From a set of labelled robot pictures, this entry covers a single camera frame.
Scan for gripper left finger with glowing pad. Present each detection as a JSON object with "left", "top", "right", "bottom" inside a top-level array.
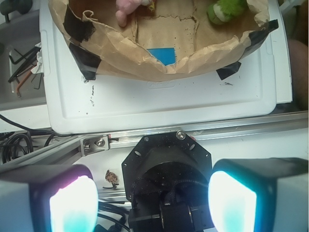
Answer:
[{"left": 0, "top": 164, "right": 98, "bottom": 232}]

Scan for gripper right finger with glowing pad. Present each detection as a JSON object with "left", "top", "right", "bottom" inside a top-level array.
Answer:
[{"left": 208, "top": 158, "right": 309, "bottom": 232}]

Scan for orange hex key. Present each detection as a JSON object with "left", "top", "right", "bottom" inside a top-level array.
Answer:
[{"left": 15, "top": 71, "right": 32, "bottom": 98}]

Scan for black hex keys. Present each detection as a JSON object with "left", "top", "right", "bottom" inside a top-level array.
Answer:
[{"left": 9, "top": 45, "right": 43, "bottom": 93}]

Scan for brown paper bag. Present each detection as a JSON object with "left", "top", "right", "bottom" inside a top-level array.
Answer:
[{"left": 48, "top": 0, "right": 278, "bottom": 82}]

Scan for blue tape patch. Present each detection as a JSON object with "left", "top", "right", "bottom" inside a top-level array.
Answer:
[{"left": 147, "top": 48, "right": 176, "bottom": 66}]

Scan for green plush toy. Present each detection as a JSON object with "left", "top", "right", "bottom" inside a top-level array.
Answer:
[{"left": 207, "top": 0, "right": 248, "bottom": 25}]

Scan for pink plush toy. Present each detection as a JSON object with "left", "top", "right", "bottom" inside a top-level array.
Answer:
[{"left": 115, "top": 0, "right": 155, "bottom": 28}]

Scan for aluminium frame rail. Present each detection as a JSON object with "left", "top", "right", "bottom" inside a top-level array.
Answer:
[{"left": 11, "top": 111, "right": 309, "bottom": 179}]

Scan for metal corner bracket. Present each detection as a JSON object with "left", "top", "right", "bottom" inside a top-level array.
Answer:
[{"left": 80, "top": 135, "right": 110, "bottom": 156}]

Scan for black cables bundle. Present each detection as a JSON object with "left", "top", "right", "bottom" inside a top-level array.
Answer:
[{"left": 0, "top": 113, "right": 58, "bottom": 165}]

